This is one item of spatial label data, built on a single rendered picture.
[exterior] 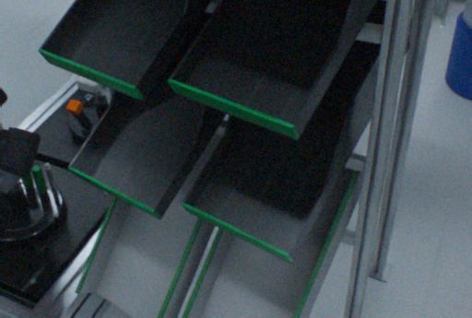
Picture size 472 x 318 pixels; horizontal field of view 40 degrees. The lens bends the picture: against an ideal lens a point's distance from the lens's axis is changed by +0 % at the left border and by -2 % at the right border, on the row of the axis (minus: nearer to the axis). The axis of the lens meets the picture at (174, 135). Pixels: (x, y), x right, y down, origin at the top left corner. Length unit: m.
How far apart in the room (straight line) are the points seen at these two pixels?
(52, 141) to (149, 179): 0.49
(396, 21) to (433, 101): 0.85
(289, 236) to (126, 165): 0.21
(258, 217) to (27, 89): 0.96
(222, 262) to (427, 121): 0.69
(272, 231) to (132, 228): 0.26
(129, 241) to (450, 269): 0.53
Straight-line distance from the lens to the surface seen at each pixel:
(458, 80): 1.47
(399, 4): 0.61
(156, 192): 0.73
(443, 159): 1.32
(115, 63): 0.65
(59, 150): 1.18
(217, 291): 0.84
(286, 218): 0.68
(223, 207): 0.71
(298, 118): 0.54
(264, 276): 0.81
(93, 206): 1.06
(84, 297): 0.98
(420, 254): 1.14
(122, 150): 0.77
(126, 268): 0.89
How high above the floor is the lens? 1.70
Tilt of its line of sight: 39 degrees down
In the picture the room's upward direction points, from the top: 6 degrees counter-clockwise
